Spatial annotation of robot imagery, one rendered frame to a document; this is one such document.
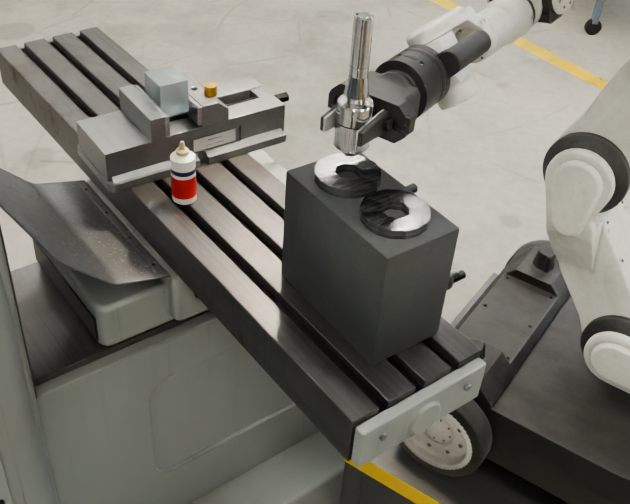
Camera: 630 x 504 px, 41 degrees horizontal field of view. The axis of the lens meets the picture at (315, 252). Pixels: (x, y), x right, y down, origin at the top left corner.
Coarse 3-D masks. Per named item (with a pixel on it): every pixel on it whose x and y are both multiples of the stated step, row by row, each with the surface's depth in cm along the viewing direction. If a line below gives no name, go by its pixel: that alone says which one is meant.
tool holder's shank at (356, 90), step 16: (368, 16) 99; (352, 32) 100; (368, 32) 100; (352, 48) 101; (368, 48) 101; (352, 64) 102; (368, 64) 103; (352, 80) 103; (352, 96) 104; (368, 96) 105
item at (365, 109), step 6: (342, 96) 107; (342, 102) 106; (366, 102) 106; (372, 102) 106; (342, 108) 105; (348, 108) 105; (354, 108) 105; (360, 108) 105; (366, 108) 105; (372, 108) 106; (348, 114) 105; (354, 114) 105; (360, 114) 105; (366, 114) 105
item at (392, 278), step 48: (288, 192) 116; (336, 192) 110; (384, 192) 110; (288, 240) 120; (336, 240) 110; (384, 240) 104; (432, 240) 105; (336, 288) 114; (384, 288) 104; (432, 288) 111; (384, 336) 110
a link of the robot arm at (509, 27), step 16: (496, 0) 132; (512, 0) 131; (528, 0) 133; (544, 0) 132; (496, 16) 128; (512, 16) 130; (528, 16) 132; (544, 16) 134; (560, 16) 136; (512, 32) 130; (496, 48) 128
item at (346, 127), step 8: (336, 112) 107; (336, 120) 107; (344, 120) 106; (352, 120) 105; (360, 120) 106; (368, 120) 106; (336, 128) 108; (344, 128) 107; (352, 128) 106; (336, 136) 108; (344, 136) 107; (352, 136) 107; (336, 144) 109; (344, 144) 108; (352, 144) 108; (368, 144) 109; (344, 152) 109; (352, 152) 108; (360, 152) 109
